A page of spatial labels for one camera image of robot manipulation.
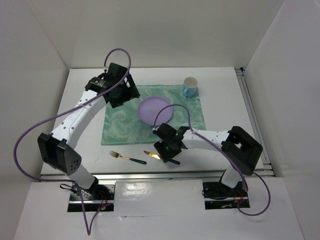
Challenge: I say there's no gold knife green handle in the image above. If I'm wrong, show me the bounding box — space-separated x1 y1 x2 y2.
143 150 181 165

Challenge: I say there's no teal patterned cloth napkin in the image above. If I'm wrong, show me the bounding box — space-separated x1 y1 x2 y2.
101 85 206 146

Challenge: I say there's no lilac plastic plate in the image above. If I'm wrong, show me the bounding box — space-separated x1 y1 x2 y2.
137 96 173 126

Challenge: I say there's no gold fork green handle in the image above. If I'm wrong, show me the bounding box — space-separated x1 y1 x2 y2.
109 150 147 165

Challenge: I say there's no light blue mug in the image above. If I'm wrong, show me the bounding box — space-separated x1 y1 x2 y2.
183 77 198 98

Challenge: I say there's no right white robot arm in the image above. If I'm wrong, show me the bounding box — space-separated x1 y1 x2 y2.
153 123 263 196

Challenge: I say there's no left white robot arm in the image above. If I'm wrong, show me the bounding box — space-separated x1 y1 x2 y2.
37 63 140 200

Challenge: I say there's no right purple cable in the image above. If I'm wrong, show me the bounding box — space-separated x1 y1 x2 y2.
152 103 272 217

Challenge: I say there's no purple cable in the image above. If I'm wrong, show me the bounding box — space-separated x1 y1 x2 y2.
152 103 272 217
12 48 133 236

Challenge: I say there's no front aluminium rail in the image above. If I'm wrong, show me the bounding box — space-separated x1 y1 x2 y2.
40 169 275 180

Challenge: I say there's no aluminium rail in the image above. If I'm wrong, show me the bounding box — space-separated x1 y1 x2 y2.
234 67 273 171
40 169 275 180

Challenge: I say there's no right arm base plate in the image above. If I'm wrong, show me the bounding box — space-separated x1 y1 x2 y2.
201 181 250 210

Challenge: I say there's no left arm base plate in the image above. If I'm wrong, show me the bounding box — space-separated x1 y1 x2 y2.
59 182 116 213

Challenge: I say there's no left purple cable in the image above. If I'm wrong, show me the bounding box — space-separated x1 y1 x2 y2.
12 48 133 236

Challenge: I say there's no right side aluminium rail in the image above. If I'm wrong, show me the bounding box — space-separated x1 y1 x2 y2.
234 67 273 171

